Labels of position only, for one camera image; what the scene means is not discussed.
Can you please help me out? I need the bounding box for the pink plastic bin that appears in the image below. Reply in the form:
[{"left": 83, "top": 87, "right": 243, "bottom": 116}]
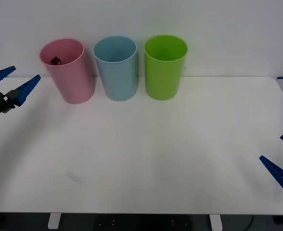
[{"left": 39, "top": 38, "right": 96, "bottom": 104}]

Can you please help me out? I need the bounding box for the white table leg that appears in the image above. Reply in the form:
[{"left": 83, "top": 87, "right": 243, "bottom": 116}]
[
  {"left": 209, "top": 214, "right": 223, "bottom": 231},
  {"left": 47, "top": 213, "right": 61, "bottom": 230}
]

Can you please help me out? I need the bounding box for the pale blue plastic bin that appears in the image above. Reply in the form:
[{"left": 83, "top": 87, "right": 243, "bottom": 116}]
[{"left": 93, "top": 36, "right": 139, "bottom": 102}]

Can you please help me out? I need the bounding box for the green plastic bin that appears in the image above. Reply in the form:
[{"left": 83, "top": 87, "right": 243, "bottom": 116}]
[{"left": 143, "top": 35, "right": 188, "bottom": 101}]

